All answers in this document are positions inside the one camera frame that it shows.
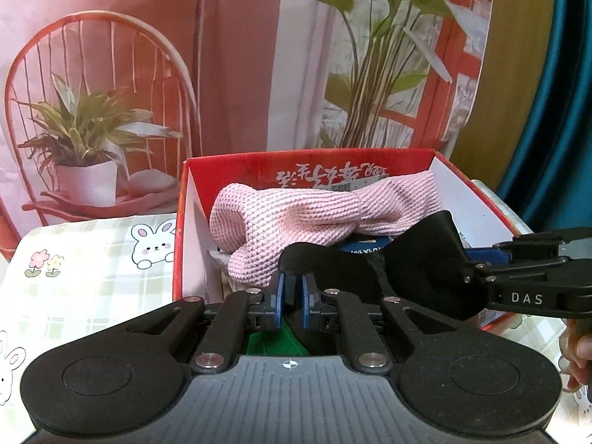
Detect red cardboard box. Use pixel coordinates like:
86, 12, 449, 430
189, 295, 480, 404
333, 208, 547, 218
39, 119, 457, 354
172, 148, 534, 330

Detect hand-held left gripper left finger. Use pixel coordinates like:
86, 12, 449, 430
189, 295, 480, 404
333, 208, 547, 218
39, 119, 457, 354
124, 272, 286, 374

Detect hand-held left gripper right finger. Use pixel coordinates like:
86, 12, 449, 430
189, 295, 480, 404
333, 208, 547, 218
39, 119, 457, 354
300, 273, 464, 374

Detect blue tissue pack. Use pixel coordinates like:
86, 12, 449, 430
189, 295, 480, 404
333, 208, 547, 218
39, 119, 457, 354
339, 235, 395, 256

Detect green cloth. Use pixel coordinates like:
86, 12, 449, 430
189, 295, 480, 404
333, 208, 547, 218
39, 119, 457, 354
244, 318, 316, 358

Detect pink knitted cloth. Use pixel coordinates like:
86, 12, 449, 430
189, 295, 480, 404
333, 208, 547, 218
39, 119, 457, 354
209, 170, 438, 288

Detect black cloth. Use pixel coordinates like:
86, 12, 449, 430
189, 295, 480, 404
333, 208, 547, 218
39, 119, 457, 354
276, 210, 492, 344

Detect person's right hand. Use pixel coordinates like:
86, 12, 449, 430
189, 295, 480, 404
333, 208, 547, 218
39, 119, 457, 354
558, 321, 592, 391

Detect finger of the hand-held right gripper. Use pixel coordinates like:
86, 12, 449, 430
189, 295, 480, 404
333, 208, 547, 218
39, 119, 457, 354
461, 258, 592, 297
464, 228, 592, 265

